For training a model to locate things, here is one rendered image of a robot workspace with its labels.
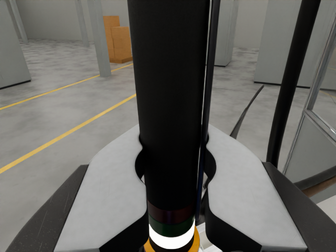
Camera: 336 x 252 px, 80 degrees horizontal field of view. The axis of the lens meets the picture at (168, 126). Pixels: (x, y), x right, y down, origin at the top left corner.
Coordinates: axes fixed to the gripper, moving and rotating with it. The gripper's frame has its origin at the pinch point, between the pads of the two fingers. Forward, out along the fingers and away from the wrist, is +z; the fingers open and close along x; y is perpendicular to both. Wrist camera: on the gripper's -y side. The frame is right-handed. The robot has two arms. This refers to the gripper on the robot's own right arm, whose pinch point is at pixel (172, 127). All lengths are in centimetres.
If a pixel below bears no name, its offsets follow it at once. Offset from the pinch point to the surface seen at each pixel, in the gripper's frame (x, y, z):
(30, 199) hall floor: -135, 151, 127
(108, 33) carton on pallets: -214, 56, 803
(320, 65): 91, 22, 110
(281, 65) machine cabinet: 269, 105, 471
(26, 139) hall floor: -206, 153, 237
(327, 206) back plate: 33.1, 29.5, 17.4
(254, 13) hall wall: 438, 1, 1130
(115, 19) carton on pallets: -187, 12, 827
